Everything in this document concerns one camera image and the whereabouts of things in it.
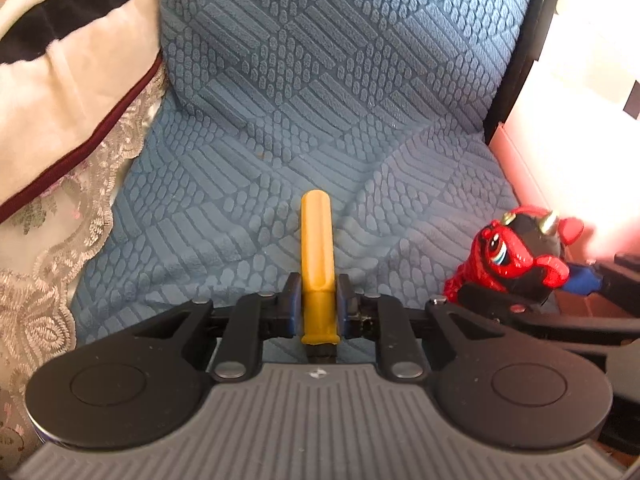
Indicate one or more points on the yellow screwdriver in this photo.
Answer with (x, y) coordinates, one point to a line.
(317, 240)

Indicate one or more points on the red and black toy figure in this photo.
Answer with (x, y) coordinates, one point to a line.
(515, 255)

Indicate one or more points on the lace bed sheet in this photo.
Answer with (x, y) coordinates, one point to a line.
(55, 260)

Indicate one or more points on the pink cardboard box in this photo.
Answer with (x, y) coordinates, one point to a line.
(550, 175)

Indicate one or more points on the blue textured chair cover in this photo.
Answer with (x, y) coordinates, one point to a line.
(325, 85)

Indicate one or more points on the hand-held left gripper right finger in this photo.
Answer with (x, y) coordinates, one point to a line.
(343, 307)

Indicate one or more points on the black chair frame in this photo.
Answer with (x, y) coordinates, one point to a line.
(525, 45)

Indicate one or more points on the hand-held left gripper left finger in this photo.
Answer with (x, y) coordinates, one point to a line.
(295, 307)

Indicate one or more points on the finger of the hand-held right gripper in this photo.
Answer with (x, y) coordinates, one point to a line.
(582, 280)
(575, 330)

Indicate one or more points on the cream pillow with maroon trim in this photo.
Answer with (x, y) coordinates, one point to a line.
(65, 85)

